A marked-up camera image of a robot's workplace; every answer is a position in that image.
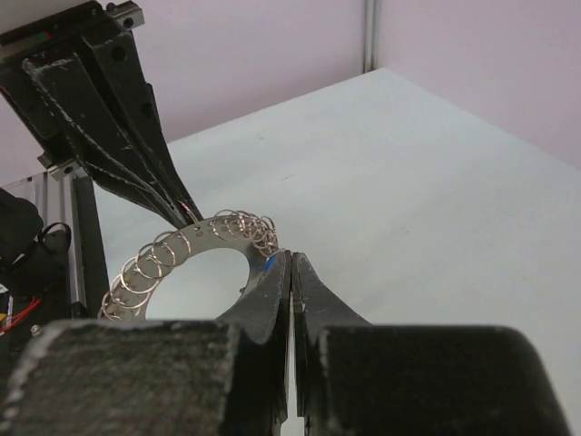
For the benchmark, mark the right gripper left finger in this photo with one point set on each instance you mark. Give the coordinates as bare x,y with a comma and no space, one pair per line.
221,377

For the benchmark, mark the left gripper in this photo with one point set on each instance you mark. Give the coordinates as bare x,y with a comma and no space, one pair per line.
75,81

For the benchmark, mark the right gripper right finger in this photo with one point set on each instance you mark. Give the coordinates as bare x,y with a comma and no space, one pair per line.
357,378

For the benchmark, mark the metal keyring holder disc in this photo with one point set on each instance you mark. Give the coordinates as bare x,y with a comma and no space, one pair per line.
254,236

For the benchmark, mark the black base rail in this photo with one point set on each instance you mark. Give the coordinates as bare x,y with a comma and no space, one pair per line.
52,257

